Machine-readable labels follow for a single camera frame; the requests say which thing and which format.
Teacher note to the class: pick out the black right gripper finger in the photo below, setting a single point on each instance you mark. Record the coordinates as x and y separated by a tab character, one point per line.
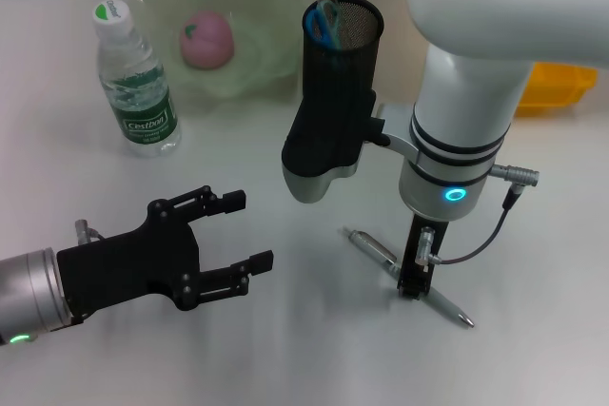
414	289

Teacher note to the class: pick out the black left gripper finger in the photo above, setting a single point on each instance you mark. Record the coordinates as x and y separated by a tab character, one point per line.
233	277
209	201

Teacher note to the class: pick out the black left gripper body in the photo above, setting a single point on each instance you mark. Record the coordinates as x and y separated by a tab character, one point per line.
128	268

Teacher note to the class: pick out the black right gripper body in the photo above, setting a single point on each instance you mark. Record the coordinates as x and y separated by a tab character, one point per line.
411	254

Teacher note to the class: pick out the silver grey ballpoint pen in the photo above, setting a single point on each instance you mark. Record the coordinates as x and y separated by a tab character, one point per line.
371	244

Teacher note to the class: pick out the clear green-label water bottle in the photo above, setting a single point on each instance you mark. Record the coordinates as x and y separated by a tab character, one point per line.
143	125

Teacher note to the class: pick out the pink toy peach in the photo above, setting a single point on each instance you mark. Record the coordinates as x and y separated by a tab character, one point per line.
209	40

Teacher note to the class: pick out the blue teal sheathed scissors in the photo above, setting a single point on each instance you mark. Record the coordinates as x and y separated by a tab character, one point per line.
333	42

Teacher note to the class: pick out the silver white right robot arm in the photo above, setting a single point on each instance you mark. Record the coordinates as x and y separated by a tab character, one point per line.
466	92

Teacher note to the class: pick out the translucent green fruit bowl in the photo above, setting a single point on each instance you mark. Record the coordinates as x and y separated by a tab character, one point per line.
266	44

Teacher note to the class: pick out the black mesh pen holder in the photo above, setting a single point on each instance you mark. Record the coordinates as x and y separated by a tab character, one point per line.
342	68

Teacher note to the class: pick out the yellow plastic bin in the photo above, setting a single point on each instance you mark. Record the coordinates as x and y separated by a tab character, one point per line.
556	87

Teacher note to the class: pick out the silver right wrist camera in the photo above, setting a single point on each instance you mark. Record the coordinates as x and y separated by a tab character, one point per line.
323	149

